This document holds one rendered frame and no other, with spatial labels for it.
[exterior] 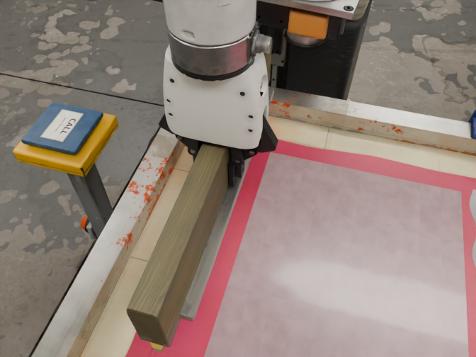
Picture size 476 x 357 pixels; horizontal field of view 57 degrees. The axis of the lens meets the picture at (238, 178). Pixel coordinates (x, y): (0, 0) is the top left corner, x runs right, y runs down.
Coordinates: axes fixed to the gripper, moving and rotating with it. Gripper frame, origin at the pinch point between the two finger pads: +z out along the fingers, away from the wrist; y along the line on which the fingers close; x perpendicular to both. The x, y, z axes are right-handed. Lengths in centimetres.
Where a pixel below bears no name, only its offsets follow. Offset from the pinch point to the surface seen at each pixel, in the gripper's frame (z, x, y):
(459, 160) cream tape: 14.9, -23.4, -32.9
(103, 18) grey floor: 111, -184, 138
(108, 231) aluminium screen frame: 11.3, 6.3, 14.0
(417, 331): 14.7, 7.3, -27.1
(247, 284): 14.7, 7.0, -5.6
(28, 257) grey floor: 110, -25, 88
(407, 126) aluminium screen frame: 11.4, -25.3, -23.7
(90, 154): 15.2, -8.4, 25.6
